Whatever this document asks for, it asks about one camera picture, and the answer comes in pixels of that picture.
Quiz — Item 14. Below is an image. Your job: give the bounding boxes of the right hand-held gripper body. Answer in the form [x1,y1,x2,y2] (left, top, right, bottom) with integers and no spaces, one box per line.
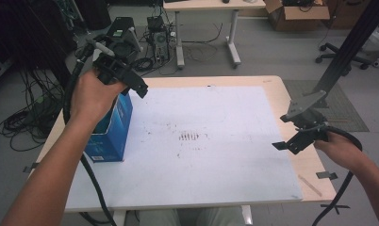
[279,89,329,135]

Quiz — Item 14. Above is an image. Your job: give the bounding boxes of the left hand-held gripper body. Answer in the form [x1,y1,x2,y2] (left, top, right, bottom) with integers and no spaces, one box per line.
[83,26,144,87]

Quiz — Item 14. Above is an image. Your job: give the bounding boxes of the blue cardboard box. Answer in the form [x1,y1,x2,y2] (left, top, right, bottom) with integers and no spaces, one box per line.
[83,92,134,164]

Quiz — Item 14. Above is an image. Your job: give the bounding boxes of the person's right hand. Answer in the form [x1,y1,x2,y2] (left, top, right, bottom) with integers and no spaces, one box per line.
[313,131,365,172]

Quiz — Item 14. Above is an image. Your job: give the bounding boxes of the person's left hand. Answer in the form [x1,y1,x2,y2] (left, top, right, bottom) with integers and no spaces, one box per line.
[69,69,129,125]

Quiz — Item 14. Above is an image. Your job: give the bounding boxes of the light wooden table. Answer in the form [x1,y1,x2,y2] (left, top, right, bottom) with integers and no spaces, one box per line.
[28,74,338,226]

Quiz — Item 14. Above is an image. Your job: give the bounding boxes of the black tape piece on table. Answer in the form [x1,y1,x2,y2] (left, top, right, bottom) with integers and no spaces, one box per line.
[315,170,338,181]

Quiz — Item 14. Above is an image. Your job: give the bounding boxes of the grey floor mat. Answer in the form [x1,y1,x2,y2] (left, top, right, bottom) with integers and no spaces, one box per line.
[283,79,371,133]

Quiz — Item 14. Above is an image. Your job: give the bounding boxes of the beige tape strip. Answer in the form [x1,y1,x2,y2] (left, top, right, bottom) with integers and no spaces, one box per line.
[297,173,323,198]

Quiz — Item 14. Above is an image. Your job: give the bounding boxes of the black computer tower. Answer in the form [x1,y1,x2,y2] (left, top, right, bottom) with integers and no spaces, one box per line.
[106,16,139,43]

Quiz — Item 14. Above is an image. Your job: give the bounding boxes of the open computer case with fan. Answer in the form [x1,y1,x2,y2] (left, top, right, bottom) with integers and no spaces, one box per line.
[145,15,172,62]

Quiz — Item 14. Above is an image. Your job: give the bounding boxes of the black office chair base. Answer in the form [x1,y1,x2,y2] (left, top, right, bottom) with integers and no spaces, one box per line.
[314,41,372,71]

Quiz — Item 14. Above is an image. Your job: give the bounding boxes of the black tape cross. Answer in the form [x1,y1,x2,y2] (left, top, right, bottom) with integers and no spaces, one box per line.
[320,201,351,216]

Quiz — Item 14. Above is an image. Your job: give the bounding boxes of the black metal stand pole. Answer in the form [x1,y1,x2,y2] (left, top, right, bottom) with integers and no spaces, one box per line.
[313,0,379,97]

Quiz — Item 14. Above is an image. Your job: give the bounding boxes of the white table mat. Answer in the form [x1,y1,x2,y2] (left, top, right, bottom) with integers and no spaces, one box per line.
[64,85,305,213]

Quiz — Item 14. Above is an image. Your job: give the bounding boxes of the open brown cardboard box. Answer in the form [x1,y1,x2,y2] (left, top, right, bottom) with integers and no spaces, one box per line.
[263,0,331,32]

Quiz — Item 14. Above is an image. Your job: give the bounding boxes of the dark curtain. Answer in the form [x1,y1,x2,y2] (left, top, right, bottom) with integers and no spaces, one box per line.
[0,0,78,92]

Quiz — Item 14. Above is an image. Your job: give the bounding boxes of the closed brown box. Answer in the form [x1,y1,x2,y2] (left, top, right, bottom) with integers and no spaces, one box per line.
[323,0,372,31]

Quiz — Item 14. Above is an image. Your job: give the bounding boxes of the white desk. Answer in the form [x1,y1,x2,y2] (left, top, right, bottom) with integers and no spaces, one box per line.
[162,0,267,70]

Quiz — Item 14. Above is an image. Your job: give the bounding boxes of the black tape piece on floor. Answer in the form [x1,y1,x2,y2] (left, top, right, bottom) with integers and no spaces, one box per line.
[22,162,41,174]

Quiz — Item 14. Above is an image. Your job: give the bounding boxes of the black cable coil by desk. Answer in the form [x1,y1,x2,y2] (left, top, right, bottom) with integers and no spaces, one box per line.
[132,56,155,73]

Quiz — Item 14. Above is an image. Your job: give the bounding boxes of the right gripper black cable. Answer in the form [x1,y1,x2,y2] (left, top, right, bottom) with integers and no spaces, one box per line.
[311,125,364,226]

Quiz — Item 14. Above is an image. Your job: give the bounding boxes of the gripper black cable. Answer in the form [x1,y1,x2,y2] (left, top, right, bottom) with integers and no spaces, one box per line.
[62,41,118,226]
[311,125,364,226]

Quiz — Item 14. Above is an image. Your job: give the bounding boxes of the thin black floor cable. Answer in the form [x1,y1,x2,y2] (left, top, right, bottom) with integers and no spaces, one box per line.
[181,22,223,45]

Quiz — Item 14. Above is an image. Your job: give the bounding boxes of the bundle of black floor cables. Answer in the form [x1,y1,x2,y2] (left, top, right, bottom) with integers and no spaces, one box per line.
[0,69,68,153]

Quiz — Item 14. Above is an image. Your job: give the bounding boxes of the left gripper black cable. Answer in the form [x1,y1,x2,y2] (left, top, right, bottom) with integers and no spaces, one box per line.
[62,41,118,226]

